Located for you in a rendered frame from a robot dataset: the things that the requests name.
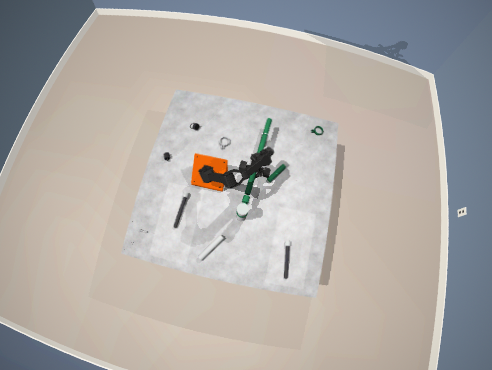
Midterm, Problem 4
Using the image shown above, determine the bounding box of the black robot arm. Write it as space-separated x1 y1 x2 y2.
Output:
198 146 275 188

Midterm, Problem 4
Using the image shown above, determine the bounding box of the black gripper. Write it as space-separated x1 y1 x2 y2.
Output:
239 160 271 179

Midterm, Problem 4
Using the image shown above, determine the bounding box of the dark green cup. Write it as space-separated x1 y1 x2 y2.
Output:
236 195 250 218

